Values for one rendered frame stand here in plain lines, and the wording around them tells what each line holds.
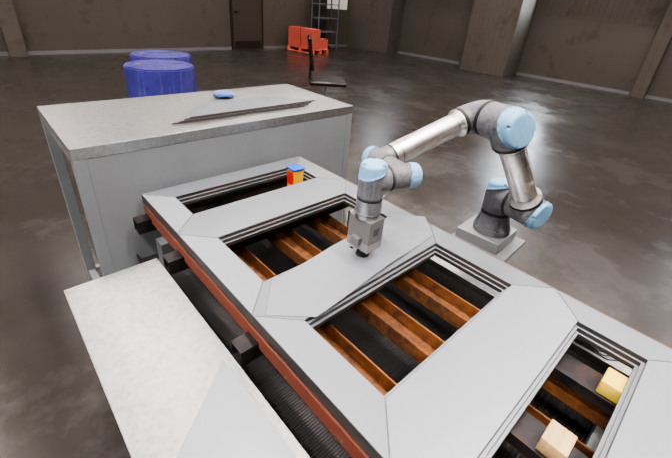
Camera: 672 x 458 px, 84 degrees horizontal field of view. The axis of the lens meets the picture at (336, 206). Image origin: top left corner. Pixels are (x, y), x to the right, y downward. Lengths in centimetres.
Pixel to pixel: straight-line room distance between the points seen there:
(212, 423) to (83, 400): 122
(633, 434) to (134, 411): 100
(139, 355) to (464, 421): 75
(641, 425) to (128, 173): 160
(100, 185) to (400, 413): 122
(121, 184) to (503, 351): 134
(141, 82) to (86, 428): 269
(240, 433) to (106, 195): 102
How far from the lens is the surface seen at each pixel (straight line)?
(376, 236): 111
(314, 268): 111
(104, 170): 155
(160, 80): 372
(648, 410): 109
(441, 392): 89
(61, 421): 203
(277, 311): 98
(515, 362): 101
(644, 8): 1233
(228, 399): 92
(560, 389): 122
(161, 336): 112
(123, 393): 103
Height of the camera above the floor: 154
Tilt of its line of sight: 29 degrees down
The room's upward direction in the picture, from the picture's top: 5 degrees clockwise
